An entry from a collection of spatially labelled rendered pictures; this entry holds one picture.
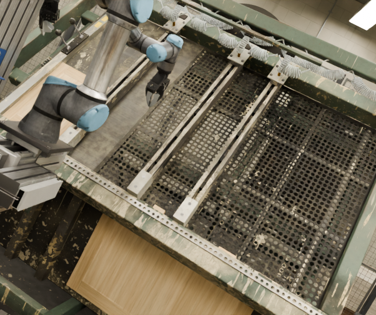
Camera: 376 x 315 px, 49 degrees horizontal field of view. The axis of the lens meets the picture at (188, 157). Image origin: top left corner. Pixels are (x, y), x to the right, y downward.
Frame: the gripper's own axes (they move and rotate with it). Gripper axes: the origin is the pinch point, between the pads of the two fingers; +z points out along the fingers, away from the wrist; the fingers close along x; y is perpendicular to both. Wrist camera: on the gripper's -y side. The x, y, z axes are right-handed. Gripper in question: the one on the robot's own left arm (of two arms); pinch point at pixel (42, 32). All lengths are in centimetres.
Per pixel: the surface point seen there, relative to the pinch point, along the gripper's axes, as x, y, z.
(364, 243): -74, 176, 16
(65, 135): -41, 29, 30
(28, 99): -16.1, 0.1, 32.5
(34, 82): -6.8, -0.6, 27.2
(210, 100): -8, 96, 6
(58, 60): 11.0, 6.5, 19.9
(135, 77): 4, 52, 13
